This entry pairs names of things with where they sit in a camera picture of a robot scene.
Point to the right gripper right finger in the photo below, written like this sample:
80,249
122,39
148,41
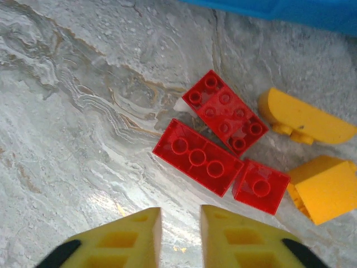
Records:
251,245

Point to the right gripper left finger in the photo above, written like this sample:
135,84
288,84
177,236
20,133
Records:
122,245

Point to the blue three-compartment plastic bin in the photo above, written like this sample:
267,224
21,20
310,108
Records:
306,14

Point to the red lego brick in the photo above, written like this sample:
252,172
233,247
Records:
195,159
260,187
223,111

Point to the yellow half-round lego brick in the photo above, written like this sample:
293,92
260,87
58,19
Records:
301,117

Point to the yellow sloped lego brick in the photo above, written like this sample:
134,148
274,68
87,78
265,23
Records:
326,190

